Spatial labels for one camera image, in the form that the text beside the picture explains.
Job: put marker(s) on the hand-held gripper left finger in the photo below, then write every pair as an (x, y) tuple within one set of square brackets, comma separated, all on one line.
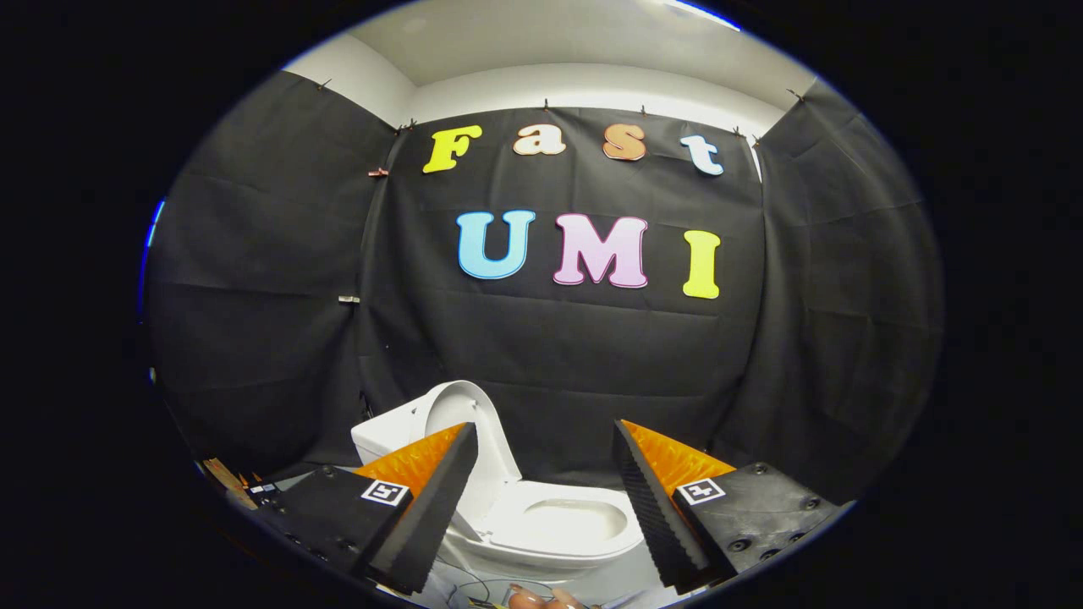
[(427, 516)]

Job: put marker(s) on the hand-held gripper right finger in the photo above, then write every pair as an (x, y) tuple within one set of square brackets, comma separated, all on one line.
[(647, 516)]

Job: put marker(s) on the white toilet lid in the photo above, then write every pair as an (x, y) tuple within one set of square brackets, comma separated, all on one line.
[(457, 403)]

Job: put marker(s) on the white ceramic toilet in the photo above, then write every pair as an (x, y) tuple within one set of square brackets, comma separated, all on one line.
[(385, 436)]

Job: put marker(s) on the white toilet seat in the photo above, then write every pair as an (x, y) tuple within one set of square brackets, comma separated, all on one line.
[(554, 551)]

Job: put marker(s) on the black backdrop cloth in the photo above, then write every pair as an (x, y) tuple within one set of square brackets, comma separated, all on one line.
[(558, 372)]

